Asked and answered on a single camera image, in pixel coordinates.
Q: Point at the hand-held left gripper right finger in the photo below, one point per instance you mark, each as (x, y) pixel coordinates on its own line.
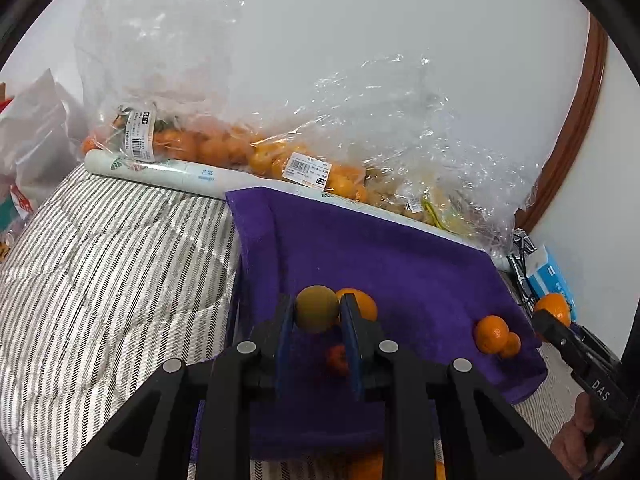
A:
(356, 350)

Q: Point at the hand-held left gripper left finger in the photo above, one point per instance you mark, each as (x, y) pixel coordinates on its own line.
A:
(285, 355)

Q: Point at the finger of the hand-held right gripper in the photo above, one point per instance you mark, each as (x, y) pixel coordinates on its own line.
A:
(595, 347)
(557, 337)

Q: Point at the small red apple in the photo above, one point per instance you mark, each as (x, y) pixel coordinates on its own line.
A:
(337, 359)

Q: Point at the green kiwi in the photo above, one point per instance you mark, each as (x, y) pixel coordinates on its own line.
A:
(316, 308)

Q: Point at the purple towel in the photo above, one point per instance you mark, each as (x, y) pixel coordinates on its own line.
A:
(400, 270)

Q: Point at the person's right hand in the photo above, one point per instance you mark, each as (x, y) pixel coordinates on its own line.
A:
(570, 445)

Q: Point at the blue box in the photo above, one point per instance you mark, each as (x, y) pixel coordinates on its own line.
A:
(547, 272)

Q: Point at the clear bag of yellow fruit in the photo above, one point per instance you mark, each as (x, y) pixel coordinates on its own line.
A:
(475, 200)

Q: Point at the striped quilted mattress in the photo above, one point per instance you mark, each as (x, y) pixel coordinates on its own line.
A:
(100, 270)

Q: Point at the white paper roll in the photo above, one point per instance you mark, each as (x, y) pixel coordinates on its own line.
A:
(175, 172)

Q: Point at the red white plastic bag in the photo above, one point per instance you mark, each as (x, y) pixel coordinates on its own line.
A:
(20, 200)

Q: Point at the tall clear plastic bag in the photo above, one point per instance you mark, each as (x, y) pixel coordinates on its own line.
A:
(150, 60)

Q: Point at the brown wooden door frame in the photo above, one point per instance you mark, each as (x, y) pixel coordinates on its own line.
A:
(580, 110)

